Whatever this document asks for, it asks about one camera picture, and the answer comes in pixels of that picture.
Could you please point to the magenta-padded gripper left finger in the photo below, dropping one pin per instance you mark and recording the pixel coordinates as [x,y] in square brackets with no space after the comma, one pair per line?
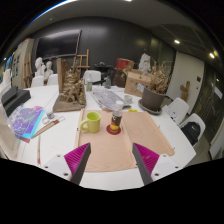
[75,158]

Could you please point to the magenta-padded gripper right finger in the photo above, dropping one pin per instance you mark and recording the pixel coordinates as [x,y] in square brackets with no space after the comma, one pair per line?
[146,158]

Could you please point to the dark drink bottle white cap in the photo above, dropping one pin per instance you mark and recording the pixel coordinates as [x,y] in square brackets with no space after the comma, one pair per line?
[116,120]

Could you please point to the light wooden drawing board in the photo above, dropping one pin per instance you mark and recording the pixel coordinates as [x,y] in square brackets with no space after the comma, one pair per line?
[106,150]

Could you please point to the yellow-green mug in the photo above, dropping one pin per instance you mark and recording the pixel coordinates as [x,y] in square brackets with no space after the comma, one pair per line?
[92,123]

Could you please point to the wooden paint brush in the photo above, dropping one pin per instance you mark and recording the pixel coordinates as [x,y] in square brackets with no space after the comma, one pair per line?
[46,127]

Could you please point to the flat round red coaster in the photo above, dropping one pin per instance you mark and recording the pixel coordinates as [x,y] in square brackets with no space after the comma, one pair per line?
[108,131]

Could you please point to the small yellow tag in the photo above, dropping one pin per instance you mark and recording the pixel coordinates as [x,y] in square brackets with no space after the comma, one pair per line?
[133,110]

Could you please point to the small grey jar white lid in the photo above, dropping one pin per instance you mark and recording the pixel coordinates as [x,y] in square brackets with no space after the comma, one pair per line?
[50,114]

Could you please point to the black backpack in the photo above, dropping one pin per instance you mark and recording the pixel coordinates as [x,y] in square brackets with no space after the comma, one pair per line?
[191,132]

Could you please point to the dry plant in grey pot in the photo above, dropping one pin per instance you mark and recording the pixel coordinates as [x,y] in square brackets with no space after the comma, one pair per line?
[152,100]

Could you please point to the white plastic chair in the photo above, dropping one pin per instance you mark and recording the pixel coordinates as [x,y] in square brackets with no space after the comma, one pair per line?
[37,81]
[52,80]
[93,76]
[196,118]
[178,108]

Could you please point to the colourful holographic painting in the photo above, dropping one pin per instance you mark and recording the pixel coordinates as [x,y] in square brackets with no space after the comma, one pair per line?
[26,121]

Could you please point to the small white cup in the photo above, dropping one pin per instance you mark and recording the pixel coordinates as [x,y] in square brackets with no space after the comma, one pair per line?
[128,99]

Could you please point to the golden sculpture on wooden base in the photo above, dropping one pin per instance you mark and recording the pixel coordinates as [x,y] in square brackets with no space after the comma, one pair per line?
[71,91]

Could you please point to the grey newspaper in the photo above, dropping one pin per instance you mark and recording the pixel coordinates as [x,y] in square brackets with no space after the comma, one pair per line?
[108,98]

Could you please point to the white spray bottle green label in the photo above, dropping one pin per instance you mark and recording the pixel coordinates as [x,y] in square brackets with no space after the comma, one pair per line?
[89,85]

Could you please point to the brown cardboard box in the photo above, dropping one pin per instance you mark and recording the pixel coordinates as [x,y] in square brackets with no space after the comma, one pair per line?
[133,83]

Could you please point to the wooden figure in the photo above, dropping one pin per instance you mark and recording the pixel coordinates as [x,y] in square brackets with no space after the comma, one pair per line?
[185,90]

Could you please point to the black foam block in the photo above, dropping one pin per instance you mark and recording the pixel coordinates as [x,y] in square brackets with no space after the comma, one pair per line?
[18,101]
[9,95]

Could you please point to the clear glass bottle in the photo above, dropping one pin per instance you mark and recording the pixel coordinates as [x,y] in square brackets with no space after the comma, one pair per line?
[107,83]

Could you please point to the white plaster bust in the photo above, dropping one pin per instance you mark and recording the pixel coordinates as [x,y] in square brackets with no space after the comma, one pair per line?
[40,66]
[49,70]

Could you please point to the white plaster statue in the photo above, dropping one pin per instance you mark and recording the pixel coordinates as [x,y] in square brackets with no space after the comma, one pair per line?
[144,62]

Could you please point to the red box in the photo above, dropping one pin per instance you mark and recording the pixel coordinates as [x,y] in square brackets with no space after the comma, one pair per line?
[124,64]

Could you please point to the wooden easel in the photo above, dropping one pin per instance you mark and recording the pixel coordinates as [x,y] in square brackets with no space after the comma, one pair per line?
[28,70]
[81,60]

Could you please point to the white cabinet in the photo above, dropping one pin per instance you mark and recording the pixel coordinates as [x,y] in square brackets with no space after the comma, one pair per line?
[18,61]

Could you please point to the round ceiling spotlights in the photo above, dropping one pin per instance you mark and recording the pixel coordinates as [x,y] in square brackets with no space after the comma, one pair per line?
[176,41]

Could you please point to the long ceiling light strip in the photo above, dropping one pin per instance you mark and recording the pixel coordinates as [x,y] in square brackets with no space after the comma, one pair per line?
[55,8]

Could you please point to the dark wall blackboard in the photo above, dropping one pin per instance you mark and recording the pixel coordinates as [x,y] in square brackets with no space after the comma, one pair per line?
[58,45]

